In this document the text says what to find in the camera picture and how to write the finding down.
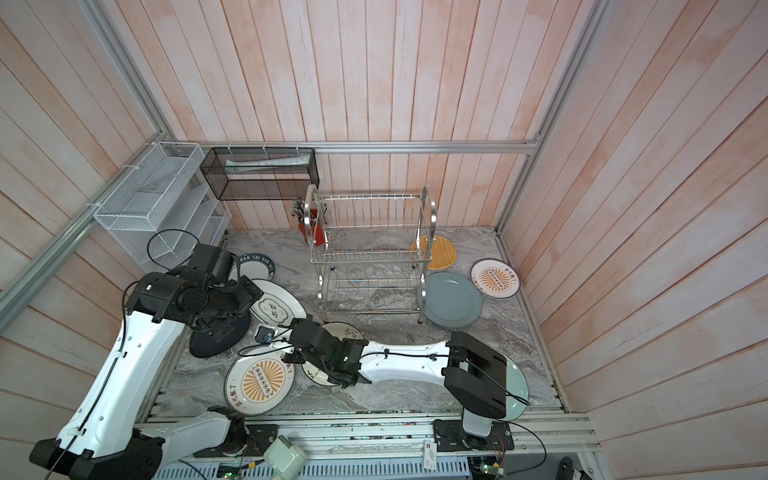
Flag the utensils in red cup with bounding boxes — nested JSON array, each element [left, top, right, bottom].
[[291, 198, 307, 229]]

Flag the large orange sunburst plate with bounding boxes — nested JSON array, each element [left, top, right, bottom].
[[224, 352, 295, 416]]

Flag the light green lotus plate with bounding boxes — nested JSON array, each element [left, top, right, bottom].
[[504, 357, 529, 421]]

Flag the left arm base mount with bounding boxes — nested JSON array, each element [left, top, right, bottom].
[[193, 422, 278, 458]]

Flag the small orange sunburst plate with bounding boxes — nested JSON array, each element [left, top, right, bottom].
[[470, 258, 521, 299]]

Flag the white plate green text rim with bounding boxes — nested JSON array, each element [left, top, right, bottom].
[[230, 253, 276, 281]]

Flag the yellow woven round trivet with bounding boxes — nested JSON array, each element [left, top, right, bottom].
[[410, 235, 457, 271]]

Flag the white plate cloud line pattern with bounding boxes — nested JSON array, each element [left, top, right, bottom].
[[250, 279, 307, 327]]

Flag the black mesh wall basket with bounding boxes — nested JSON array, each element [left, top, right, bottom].
[[201, 146, 320, 201]]

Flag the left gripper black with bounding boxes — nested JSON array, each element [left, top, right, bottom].
[[194, 274, 266, 341]]

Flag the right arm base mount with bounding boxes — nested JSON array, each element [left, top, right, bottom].
[[432, 419, 514, 452]]

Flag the grey green plain plate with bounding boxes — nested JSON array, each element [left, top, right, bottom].
[[424, 272, 483, 329]]

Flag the red utensil cup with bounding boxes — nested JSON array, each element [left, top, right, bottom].
[[299, 218, 326, 246]]

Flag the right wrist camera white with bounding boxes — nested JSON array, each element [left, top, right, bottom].
[[254, 325, 275, 345]]

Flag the cream plate red berry pattern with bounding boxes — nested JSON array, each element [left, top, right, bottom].
[[302, 322, 363, 387]]

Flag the white green box device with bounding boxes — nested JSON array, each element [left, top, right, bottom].
[[263, 435, 308, 480]]

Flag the stainless steel dish rack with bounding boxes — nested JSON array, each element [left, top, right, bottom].
[[304, 186, 437, 323]]

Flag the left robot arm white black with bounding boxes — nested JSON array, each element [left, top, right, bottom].
[[29, 244, 263, 479]]

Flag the black round plate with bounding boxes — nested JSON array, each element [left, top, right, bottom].
[[189, 313, 251, 358]]

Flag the white wire mesh shelf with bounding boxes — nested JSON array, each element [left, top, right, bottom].
[[95, 142, 232, 272]]

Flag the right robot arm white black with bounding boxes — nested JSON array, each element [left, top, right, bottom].
[[283, 318, 529, 438]]

